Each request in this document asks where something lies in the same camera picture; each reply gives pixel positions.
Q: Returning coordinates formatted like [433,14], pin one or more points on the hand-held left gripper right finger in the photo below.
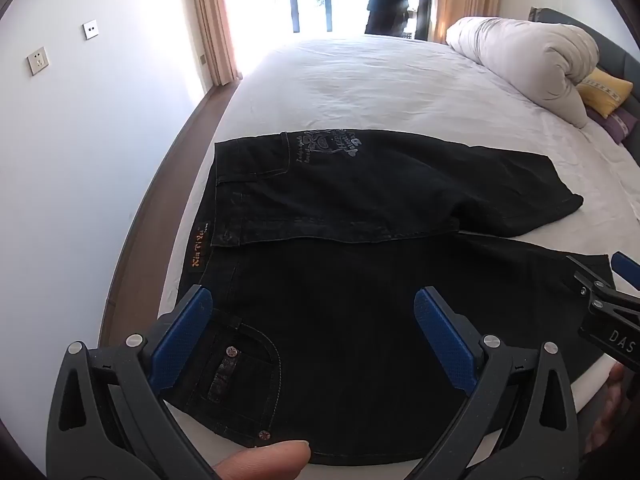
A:
[445,340]

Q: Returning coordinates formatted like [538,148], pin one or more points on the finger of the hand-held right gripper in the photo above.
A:
[626,267]
[586,280]

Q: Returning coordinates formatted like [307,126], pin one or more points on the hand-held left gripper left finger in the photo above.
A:
[187,332]

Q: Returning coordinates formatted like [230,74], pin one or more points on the black denim pants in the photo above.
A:
[350,310]

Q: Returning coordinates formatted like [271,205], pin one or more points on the person's right hand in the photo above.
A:
[607,410]

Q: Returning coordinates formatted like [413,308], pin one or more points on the purple pillow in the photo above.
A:
[617,124]

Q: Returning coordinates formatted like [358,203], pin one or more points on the yellow pillow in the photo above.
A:
[602,91]

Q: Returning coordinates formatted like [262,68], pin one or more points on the grey padded headboard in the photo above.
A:
[612,47]

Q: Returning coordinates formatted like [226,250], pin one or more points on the rolled white duvet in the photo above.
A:
[520,55]

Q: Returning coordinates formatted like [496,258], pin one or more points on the bed with white sheet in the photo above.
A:
[400,85]

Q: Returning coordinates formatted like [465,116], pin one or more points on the white wall socket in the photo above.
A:
[38,61]

